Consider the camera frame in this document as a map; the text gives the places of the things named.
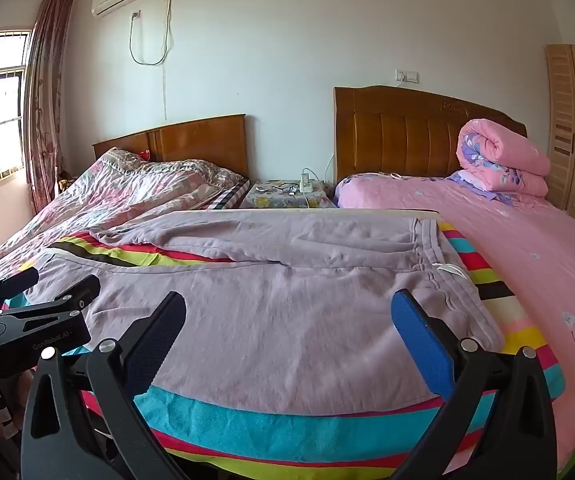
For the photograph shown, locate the floral pink curtain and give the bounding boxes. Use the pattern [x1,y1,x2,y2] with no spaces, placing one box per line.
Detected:
[24,0,76,216]

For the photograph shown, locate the red plaid bed sheet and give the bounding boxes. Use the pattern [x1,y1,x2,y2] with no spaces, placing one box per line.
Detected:
[208,180,251,210]

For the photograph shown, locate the air conditioner power cable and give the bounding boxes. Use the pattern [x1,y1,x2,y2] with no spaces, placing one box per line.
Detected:
[128,0,173,67]

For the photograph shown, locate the rolled pink floral quilt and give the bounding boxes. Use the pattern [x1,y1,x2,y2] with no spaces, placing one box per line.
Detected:
[450,119,552,205]

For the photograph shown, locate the white charging cable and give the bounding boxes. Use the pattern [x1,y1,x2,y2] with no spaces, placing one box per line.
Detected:
[301,152,337,183]

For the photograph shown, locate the wooden nightstand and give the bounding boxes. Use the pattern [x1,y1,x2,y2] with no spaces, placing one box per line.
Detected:
[334,85,527,186]

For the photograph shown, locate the nightstand with printed cloth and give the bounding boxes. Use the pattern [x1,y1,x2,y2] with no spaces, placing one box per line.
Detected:
[240,179,339,209]

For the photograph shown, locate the lilac pants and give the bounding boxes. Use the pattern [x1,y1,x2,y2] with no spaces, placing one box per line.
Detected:
[18,210,505,403]

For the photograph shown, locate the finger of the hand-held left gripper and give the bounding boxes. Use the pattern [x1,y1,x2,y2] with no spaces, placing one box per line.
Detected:
[0,266,39,307]
[5,275,101,319]

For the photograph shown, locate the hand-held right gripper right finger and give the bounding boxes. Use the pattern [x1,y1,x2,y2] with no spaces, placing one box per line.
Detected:
[391,289,558,480]

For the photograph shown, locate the pink bed sheet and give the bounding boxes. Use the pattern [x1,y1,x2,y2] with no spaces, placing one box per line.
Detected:
[335,172,575,476]

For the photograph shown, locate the rainbow striped blanket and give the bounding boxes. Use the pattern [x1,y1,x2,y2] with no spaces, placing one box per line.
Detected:
[0,220,565,471]

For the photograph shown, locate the plain wooden headboard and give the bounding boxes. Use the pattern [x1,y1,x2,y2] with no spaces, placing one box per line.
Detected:
[92,113,248,178]

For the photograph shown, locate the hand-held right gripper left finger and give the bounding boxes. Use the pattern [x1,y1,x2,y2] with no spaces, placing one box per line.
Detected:
[20,290,188,480]

